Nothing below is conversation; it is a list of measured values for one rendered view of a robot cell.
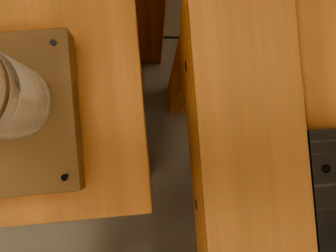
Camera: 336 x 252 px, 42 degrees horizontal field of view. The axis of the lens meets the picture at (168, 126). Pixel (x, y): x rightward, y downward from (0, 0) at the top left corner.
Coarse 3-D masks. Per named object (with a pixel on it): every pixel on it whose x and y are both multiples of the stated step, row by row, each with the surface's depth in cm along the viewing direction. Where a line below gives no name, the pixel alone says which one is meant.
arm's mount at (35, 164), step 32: (0, 32) 55; (32, 32) 55; (64, 32) 55; (32, 64) 55; (64, 64) 55; (64, 96) 55; (64, 128) 55; (0, 160) 55; (32, 160) 55; (64, 160) 55; (0, 192) 55; (32, 192) 55
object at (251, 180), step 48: (192, 0) 56; (240, 0) 56; (288, 0) 56; (192, 48) 56; (240, 48) 56; (288, 48) 56; (192, 96) 58; (240, 96) 55; (288, 96) 56; (192, 144) 63; (240, 144) 55; (288, 144) 55; (240, 192) 55; (288, 192) 55; (240, 240) 54; (288, 240) 55
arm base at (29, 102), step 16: (16, 64) 43; (16, 80) 40; (32, 80) 47; (16, 96) 40; (32, 96) 46; (48, 96) 53; (16, 112) 42; (32, 112) 47; (48, 112) 54; (0, 128) 40; (16, 128) 45; (32, 128) 52
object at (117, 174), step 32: (0, 0) 60; (32, 0) 60; (64, 0) 60; (96, 0) 60; (128, 0) 61; (96, 32) 60; (128, 32) 60; (96, 64) 60; (128, 64) 60; (96, 96) 60; (128, 96) 60; (96, 128) 60; (128, 128) 60; (96, 160) 59; (128, 160) 59; (64, 192) 59; (96, 192) 59; (128, 192) 59; (0, 224) 58
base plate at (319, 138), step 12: (312, 132) 55; (324, 132) 55; (312, 144) 55; (324, 144) 55; (312, 156) 55; (324, 156) 55; (312, 168) 55; (324, 168) 55; (312, 180) 55; (324, 180) 55; (324, 192) 55; (324, 204) 55; (324, 216) 55; (324, 228) 55; (324, 240) 55
